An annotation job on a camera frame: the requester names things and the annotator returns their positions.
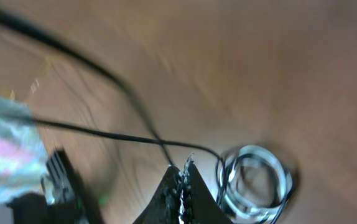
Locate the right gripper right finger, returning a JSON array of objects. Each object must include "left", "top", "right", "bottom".
[{"left": 184, "top": 163, "right": 233, "bottom": 224}]

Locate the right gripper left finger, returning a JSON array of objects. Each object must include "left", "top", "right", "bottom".
[{"left": 133, "top": 166, "right": 181, "bottom": 224}]

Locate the white usb cable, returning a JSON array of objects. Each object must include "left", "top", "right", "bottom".
[{"left": 218, "top": 144, "right": 294, "bottom": 223}]

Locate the thin black usb cable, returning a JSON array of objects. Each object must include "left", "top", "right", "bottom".
[{"left": 32, "top": 118, "right": 297, "bottom": 224}]

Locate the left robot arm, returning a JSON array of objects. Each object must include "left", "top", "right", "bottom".
[{"left": 7, "top": 148, "right": 104, "bottom": 224}]

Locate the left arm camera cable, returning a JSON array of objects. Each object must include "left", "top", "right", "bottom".
[{"left": 0, "top": 1, "right": 176, "bottom": 166}]

